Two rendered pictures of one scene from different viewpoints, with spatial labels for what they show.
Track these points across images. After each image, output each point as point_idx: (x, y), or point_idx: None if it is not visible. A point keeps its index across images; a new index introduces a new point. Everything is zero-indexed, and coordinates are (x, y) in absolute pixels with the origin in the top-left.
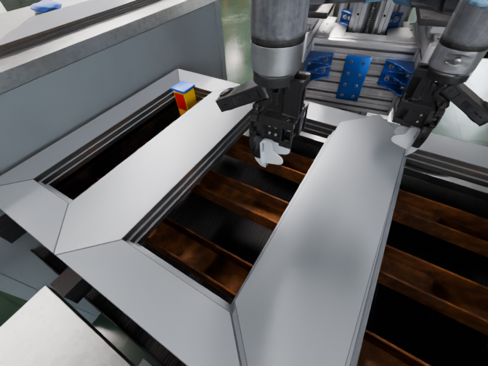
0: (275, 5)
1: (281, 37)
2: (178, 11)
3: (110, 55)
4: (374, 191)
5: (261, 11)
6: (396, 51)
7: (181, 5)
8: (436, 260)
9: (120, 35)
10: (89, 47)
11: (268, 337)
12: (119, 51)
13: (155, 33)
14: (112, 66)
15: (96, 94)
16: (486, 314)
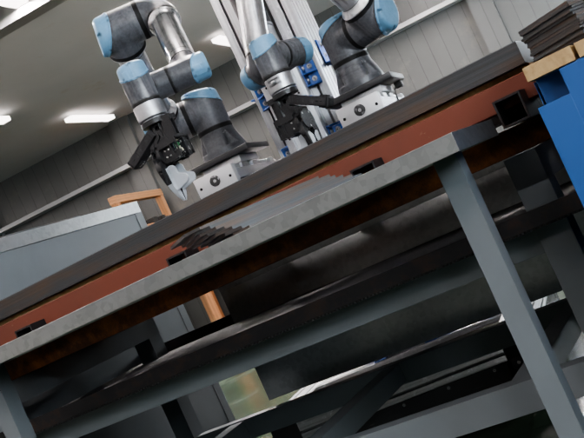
0: (135, 86)
1: (143, 96)
2: (92, 220)
3: (27, 253)
4: None
5: (130, 92)
6: None
7: (94, 215)
8: (441, 241)
9: (36, 236)
10: (9, 243)
11: None
12: (36, 250)
13: (70, 238)
14: (29, 263)
15: (16, 288)
16: None
